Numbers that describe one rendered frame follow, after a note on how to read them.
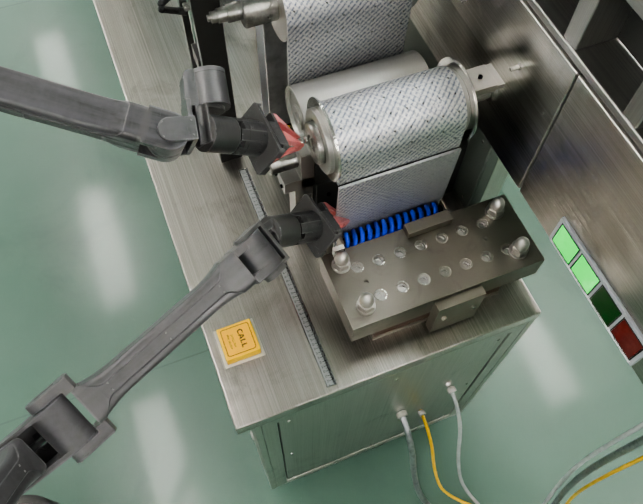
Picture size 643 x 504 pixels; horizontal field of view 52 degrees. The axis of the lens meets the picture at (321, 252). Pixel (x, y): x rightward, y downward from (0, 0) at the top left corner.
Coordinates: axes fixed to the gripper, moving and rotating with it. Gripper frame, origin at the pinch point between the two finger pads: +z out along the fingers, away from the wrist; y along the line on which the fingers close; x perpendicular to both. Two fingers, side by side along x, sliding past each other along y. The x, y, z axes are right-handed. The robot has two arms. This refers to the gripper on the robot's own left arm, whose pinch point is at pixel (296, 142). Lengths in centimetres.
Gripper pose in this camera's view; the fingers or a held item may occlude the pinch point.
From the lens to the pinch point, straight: 114.3
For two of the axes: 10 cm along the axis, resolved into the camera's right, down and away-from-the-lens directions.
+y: 4.2, 8.4, -3.4
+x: 6.0, -5.4, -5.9
